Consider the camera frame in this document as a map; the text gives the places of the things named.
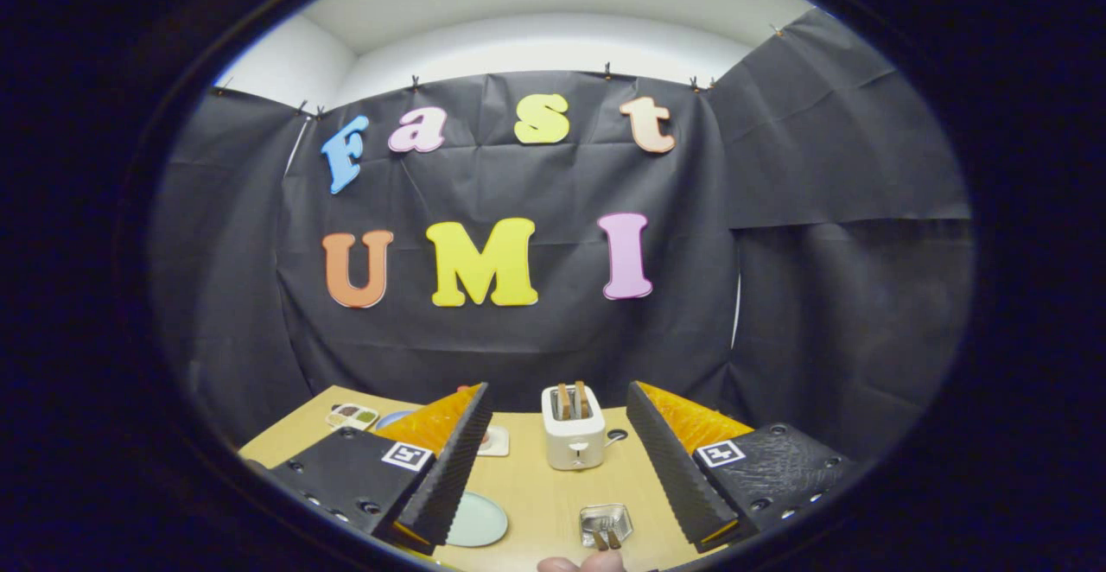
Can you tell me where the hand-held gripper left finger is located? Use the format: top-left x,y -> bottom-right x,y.
251,382 -> 495,556

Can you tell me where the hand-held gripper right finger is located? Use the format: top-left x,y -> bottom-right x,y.
626,380 -> 856,554

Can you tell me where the pale green plate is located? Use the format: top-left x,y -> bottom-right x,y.
445,492 -> 509,548

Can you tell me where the clear square glass dish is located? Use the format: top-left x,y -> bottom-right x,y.
579,504 -> 634,550

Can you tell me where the white toaster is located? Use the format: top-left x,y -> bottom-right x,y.
541,384 -> 607,471

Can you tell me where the white divided sauce dish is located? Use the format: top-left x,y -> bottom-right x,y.
326,404 -> 380,431

